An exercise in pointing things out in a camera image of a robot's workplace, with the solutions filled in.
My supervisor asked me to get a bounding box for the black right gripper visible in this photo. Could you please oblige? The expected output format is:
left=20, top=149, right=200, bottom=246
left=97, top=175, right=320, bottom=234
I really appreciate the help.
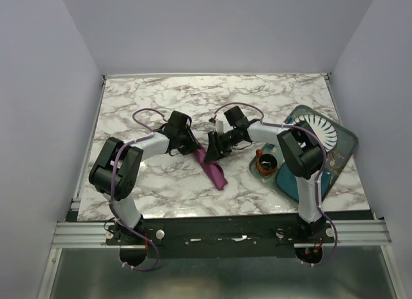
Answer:
left=203, top=128, right=239, bottom=163

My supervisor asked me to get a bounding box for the purple cloth napkin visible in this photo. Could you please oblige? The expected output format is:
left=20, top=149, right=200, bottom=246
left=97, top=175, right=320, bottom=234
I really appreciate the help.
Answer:
left=193, top=146, right=228, bottom=191

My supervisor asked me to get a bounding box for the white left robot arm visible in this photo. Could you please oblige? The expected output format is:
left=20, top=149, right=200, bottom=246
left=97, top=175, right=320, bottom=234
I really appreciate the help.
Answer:
left=89, top=125, right=199, bottom=244

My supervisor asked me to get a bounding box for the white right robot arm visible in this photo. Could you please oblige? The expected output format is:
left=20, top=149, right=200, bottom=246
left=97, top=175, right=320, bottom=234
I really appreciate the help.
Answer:
left=204, top=119, right=327, bottom=242

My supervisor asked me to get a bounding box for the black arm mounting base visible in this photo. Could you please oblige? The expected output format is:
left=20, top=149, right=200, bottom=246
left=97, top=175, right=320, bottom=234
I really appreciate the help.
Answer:
left=106, top=213, right=334, bottom=259

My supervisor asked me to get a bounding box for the orange patterned mug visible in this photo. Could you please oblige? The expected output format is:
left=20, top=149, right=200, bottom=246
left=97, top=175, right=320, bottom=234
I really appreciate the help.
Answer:
left=256, top=149, right=278, bottom=176

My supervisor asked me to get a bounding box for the green floral serving tray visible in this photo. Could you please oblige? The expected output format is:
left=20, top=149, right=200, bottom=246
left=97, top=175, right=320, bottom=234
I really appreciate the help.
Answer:
left=249, top=105, right=359, bottom=204

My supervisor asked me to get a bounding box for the teal square plate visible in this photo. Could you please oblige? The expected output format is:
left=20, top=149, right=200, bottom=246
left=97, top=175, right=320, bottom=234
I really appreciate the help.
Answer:
left=276, top=164, right=332, bottom=203

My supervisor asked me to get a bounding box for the white blue striped plate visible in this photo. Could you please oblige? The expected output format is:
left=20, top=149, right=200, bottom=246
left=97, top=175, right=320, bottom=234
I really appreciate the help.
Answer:
left=294, top=114, right=337, bottom=152

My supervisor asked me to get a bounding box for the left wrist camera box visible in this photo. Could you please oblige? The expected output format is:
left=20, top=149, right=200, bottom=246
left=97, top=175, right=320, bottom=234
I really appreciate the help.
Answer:
left=164, top=111, right=192, bottom=138

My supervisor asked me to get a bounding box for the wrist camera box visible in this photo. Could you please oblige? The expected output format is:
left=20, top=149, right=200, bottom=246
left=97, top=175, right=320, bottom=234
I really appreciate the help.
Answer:
left=224, top=106, right=249, bottom=128
left=164, top=111, right=192, bottom=138

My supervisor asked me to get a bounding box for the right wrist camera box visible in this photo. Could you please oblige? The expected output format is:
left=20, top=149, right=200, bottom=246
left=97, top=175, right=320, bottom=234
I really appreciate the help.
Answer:
left=224, top=106, right=249, bottom=128

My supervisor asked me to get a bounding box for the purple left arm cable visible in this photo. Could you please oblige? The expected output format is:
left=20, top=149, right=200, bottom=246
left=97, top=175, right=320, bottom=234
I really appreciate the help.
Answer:
left=109, top=108, right=162, bottom=271

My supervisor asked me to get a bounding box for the aluminium frame rail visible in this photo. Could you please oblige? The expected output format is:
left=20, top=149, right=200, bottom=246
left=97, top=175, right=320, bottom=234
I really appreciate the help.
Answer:
left=51, top=220, right=392, bottom=249

